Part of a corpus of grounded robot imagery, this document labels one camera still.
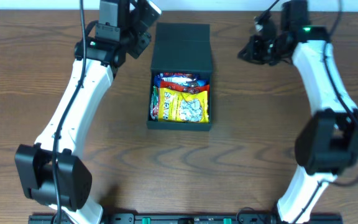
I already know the green red candy bar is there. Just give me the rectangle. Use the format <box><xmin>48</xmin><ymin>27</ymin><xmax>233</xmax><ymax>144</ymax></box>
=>
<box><xmin>150</xmin><ymin>86</ymin><xmax>159</xmax><ymax>121</ymax></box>

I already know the blue Oreo cookie pack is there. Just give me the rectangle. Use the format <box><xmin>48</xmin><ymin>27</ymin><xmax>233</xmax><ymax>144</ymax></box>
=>
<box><xmin>153</xmin><ymin>73</ymin><xmax>210</xmax><ymax>88</ymax></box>

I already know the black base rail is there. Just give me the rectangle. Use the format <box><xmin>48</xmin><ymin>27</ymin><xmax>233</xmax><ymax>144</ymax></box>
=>
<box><xmin>28</xmin><ymin>213</ymin><xmax>343</xmax><ymax>224</ymax></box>

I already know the yellow Hacks candy bag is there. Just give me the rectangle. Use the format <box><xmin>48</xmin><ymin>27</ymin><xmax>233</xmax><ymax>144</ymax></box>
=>
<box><xmin>158</xmin><ymin>88</ymin><xmax>209</xmax><ymax>123</ymax></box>

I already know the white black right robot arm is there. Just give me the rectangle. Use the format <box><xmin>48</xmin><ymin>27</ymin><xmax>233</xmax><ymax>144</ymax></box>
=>
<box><xmin>237</xmin><ymin>26</ymin><xmax>358</xmax><ymax>223</ymax></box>

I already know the dark green gift box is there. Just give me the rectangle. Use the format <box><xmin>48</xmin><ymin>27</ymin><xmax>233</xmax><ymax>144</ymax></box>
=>
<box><xmin>145</xmin><ymin>21</ymin><xmax>214</xmax><ymax>131</ymax></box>

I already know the dark blue red candy bar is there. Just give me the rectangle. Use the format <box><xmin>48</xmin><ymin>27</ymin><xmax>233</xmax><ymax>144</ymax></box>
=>
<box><xmin>155</xmin><ymin>72</ymin><xmax>202</xmax><ymax>88</ymax></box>

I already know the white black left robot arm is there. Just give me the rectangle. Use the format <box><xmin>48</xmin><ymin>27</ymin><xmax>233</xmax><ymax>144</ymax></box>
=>
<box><xmin>14</xmin><ymin>0</ymin><xmax>162</xmax><ymax>223</ymax></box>

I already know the red Hacks candy bag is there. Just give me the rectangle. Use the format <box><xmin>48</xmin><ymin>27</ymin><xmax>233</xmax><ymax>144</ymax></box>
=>
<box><xmin>160</xmin><ymin>81</ymin><xmax>209</xmax><ymax>94</ymax></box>

